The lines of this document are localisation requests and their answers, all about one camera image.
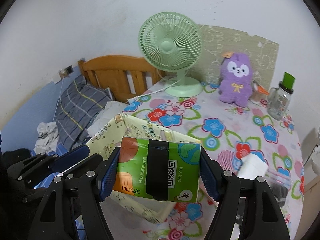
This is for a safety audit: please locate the white fan cable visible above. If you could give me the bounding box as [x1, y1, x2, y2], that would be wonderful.
[127, 76, 180, 104]

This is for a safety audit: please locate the green desk fan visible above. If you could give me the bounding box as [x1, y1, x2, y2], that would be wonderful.
[138, 12, 202, 98]

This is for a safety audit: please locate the white cloth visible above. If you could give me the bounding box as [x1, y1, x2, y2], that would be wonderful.
[237, 153, 268, 180]
[34, 121, 60, 154]

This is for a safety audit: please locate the yellow cartoon storage box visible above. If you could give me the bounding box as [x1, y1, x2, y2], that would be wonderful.
[87, 113, 201, 224]

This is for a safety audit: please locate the white crumpled cloth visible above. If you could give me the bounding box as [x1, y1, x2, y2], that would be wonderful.
[34, 121, 60, 154]

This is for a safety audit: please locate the purple plush toy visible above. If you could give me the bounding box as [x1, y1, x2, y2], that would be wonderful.
[219, 51, 253, 108]

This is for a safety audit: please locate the beige cartoon board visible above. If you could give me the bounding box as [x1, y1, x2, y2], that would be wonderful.
[187, 24, 279, 89]

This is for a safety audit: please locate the wall socket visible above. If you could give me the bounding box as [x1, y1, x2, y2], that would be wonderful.
[59, 65, 74, 79]

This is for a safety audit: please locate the grey plaid pillow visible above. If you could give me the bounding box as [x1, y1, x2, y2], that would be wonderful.
[54, 75, 113, 150]

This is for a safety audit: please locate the glass jar green lid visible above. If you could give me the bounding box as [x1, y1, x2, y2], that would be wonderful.
[267, 72, 295, 121]

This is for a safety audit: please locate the floral tablecloth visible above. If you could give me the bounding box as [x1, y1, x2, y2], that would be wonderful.
[100, 81, 306, 240]

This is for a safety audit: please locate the cotton swab container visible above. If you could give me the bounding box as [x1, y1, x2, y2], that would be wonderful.
[249, 81, 269, 105]

